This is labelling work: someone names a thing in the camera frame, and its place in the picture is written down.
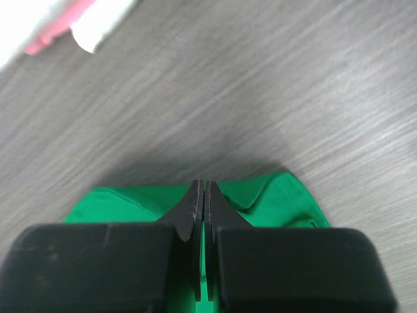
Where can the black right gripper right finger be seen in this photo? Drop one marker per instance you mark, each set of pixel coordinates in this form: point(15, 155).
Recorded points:
point(253, 269)

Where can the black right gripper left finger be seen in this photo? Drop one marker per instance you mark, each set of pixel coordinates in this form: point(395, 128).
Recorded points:
point(108, 267)

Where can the green t shirt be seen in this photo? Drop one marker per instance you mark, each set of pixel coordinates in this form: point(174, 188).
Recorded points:
point(278, 200)

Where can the folded pink t shirt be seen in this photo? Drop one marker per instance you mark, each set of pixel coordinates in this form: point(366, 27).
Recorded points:
point(71, 14)

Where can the folded white t shirt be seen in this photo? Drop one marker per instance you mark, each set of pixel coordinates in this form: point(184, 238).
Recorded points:
point(22, 21)

